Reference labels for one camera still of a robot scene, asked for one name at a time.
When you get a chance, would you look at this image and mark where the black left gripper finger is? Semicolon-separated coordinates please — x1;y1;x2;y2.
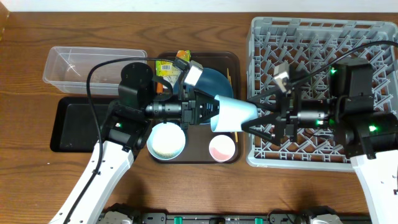
195;109;219;124
194;88;220;109

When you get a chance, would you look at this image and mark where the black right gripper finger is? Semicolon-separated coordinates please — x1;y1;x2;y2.
241;116;280;146
247;86;279;111

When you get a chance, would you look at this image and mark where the dark blue plate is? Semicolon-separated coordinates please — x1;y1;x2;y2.
169;67;234;98

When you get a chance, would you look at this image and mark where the light blue cup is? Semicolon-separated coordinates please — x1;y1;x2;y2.
210;95;258;133

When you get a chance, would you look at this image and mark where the pink cup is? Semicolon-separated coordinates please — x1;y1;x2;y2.
209;135;235;162

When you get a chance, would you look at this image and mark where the light blue bowl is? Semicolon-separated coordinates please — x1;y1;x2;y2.
147;122;186;161

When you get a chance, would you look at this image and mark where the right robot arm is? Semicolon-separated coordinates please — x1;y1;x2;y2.
241;58;397;223

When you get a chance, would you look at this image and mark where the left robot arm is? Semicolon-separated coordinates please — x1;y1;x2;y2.
51;57;220;223

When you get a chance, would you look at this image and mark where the grey plastic dishwasher rack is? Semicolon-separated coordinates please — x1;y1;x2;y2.
246;17;397;172

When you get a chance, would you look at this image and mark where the orange carrot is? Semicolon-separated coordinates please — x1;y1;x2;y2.
156;82;164;95

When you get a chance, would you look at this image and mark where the wooden chopstick right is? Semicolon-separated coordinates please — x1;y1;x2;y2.
229;75;239;144

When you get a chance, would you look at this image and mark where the brown serving tray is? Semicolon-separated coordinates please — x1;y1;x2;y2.
154;51;241;164

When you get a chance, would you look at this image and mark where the yellow green snack wrapper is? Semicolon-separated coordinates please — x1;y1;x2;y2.
155;50;191;86

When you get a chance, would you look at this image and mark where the black tray bin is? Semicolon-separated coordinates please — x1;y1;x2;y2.
50;96;125;154

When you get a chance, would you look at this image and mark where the clear plastic bin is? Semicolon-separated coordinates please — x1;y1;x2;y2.
42;46;147;96

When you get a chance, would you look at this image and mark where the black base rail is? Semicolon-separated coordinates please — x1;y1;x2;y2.
98;203;374;224

